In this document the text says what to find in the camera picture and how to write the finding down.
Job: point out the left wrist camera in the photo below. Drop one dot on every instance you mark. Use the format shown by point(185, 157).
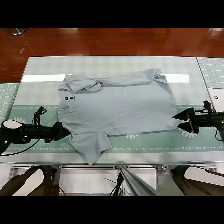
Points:
point(39, 115)

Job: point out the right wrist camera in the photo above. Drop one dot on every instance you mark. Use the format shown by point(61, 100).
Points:
point(207, 106)

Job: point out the silver frame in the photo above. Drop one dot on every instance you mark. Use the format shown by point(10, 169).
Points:
point(140, 176)

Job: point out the pale grey-blue polo shirt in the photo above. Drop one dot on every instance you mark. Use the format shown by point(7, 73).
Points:
point(123, 110)

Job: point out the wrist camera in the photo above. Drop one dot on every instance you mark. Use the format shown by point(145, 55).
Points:
point(207, 106)
point(39, 115)

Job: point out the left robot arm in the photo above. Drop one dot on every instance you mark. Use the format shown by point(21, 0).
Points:
point(20, 133)

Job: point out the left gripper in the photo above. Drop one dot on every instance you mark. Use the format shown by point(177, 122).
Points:
point(57, 132)

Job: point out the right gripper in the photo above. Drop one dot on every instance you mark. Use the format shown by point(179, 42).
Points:
point(203, 120)

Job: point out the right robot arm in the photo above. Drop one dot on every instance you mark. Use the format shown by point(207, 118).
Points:
point(215, 120)

